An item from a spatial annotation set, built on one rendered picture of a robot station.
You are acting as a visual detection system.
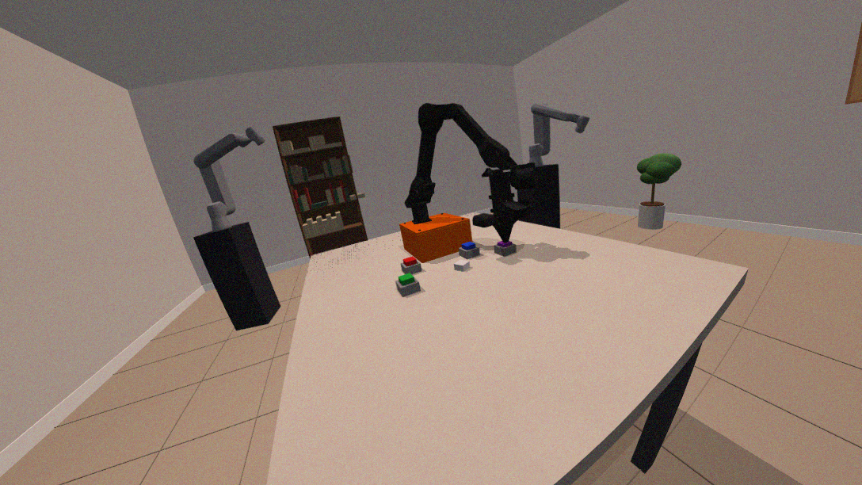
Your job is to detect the purple button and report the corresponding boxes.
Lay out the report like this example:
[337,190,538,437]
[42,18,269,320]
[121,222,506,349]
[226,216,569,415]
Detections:
[494,241,517,257]

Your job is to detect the blue button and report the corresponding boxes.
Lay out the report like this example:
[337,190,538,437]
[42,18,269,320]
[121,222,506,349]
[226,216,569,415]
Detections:
[459,242,480,259]

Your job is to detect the red button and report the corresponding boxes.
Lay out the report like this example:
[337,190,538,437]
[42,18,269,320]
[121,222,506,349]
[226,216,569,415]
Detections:
[400,257,422,275]

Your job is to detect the green button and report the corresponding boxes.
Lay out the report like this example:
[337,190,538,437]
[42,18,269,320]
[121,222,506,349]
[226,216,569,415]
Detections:
[395,273,421,297]

